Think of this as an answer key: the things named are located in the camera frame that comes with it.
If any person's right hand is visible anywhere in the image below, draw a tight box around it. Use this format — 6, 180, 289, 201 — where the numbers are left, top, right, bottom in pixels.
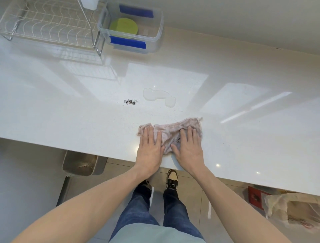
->
170, 126, 207, 177

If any person's left hand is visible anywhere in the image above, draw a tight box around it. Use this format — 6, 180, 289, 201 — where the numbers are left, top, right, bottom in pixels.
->
135, 125, 165, 180

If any pinkish grey cleaning cloth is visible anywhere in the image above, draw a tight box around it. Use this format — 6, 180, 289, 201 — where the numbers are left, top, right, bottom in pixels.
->
136, 116, 203, 155

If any clear container with blue clips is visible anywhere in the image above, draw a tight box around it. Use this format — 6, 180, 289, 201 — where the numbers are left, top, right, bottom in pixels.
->
97, 2, 164, 54

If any green plate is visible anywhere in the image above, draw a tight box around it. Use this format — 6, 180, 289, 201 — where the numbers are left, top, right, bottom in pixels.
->
109, 17, 139, 35

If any person's right forearm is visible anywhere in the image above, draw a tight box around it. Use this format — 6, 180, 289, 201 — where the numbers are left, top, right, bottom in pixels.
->
191, 165, 292, 243

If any person's left forearm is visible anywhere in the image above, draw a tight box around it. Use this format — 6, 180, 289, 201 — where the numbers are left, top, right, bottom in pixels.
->
11, 166, 154, 243

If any person's right shoe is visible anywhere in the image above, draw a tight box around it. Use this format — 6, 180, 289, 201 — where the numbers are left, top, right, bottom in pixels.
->
165, 169, 179, 191

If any person's shoe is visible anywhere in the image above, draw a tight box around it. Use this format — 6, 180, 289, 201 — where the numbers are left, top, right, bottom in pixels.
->
136, 179, 153, 193
165, 169, 179, 191

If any person's left shoe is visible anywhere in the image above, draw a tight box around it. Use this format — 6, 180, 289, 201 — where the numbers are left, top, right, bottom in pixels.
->
136, 179, 153, 193

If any person's right leg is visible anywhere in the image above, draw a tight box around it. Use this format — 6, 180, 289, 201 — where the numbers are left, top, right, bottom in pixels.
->
162, 189, 204, 240

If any person's leg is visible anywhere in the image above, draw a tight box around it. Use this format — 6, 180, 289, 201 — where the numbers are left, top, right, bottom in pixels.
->
109, 186, 160, 241
162, 189, 204, 240

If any person's left leg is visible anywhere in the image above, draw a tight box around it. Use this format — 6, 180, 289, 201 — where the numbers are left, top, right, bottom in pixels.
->
109, 186, 160, 241

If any red box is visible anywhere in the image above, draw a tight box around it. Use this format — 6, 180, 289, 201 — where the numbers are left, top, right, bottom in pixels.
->
247, 186, 272, 211

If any white countertop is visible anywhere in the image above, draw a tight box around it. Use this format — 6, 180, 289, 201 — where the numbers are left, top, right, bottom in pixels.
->
0, 25, 320, 197

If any water puddle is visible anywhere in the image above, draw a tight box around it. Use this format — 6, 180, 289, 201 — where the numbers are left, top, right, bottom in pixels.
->
142, 87, 177, 108

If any grey trash bin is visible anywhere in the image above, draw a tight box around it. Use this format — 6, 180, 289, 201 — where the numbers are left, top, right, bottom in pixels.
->
62, 150, 108, 177

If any light green shirt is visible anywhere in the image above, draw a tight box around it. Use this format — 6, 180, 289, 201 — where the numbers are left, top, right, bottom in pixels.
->
109, 223, 207, 243

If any clear plastic bag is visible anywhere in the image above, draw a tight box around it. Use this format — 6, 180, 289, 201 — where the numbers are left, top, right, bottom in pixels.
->
261, 192, 320, 230

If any white plastic cutlery holder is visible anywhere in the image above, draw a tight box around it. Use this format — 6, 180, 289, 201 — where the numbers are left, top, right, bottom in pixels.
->
81, 0, 99, 11

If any metal wire dish rack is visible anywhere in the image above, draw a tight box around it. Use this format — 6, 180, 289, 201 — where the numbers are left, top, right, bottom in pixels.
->
0, 0, 108, 57

